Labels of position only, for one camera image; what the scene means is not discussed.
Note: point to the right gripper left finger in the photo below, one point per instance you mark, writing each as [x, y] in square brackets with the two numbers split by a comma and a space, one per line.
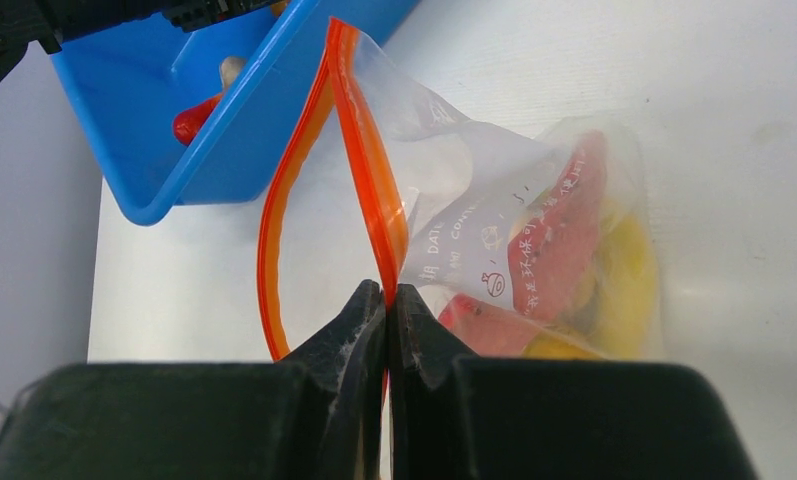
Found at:
[315, 414]

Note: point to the yellow toy banana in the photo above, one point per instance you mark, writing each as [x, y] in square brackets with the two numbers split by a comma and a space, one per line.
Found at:
[611, 315]

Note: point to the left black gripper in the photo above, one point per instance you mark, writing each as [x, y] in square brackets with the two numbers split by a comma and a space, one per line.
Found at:
[51, 24]

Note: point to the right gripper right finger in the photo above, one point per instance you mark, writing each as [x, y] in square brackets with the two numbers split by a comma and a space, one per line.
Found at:
[458, 415]

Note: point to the clear zip bag orange zipper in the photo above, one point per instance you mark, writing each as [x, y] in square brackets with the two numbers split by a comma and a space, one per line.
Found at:
[439, 193]

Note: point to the blue plastic bin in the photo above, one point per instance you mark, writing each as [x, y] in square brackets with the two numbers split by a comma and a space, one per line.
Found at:
[127, 84]

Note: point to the beige toy garlic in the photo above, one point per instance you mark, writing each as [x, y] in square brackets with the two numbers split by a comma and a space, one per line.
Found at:
[229, 70]

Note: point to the red toy wax apple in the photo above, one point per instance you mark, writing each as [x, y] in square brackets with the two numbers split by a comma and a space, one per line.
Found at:
[188, 123]

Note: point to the red toy watermelon slice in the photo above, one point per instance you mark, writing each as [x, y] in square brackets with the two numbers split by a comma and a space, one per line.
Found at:
[550, 260]

